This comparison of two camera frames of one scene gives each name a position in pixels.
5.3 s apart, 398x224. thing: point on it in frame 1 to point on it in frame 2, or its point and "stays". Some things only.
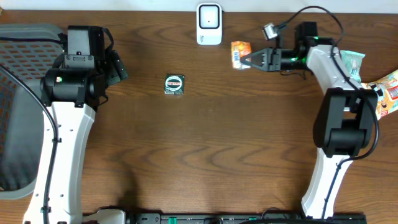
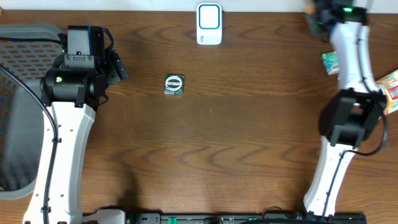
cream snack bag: [388, 101] stays
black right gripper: [268, 59] to [321, 27]
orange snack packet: [239, 49] to [310, 10]
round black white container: [174, 84] stays
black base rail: [241, 218] stays
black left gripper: [115, 66] stays
